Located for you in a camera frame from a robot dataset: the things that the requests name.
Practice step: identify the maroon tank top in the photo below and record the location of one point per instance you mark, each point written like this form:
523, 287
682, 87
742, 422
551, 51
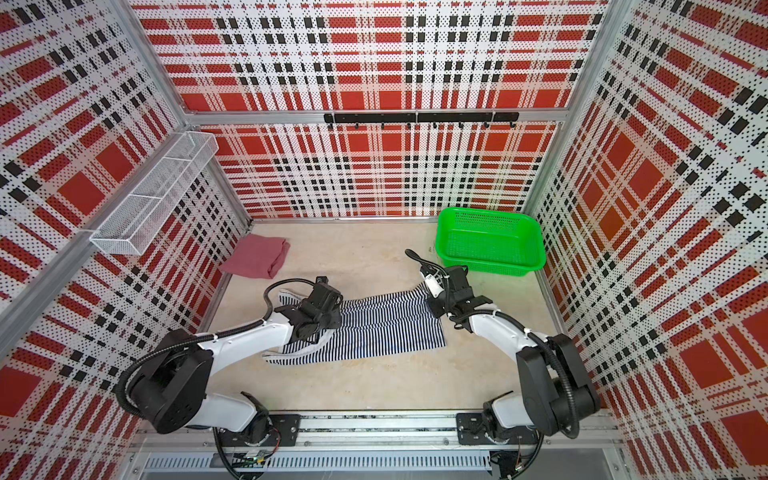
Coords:
257, 257

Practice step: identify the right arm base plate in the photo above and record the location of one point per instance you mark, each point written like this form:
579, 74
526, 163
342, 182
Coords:
468, 427

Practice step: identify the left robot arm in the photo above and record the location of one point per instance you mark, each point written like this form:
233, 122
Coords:
169, 386

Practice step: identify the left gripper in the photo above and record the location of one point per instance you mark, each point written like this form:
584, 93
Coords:
335, 318

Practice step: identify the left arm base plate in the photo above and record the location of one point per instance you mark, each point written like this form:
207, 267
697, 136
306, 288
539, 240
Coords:
281, 431

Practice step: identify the aluminium front rail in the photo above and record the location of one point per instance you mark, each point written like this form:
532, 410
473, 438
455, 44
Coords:
368, 430

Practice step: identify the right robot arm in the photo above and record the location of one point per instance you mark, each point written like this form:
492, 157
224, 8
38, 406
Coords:
555, 391

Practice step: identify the striped tank top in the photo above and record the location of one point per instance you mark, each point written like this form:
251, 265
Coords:
375, 326

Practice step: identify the green plastic basket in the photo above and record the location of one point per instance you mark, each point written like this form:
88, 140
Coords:
489, 241

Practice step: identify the black hook rail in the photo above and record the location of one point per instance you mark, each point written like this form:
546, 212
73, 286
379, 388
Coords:
356, 119

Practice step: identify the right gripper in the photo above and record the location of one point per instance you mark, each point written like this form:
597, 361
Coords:
433, 303

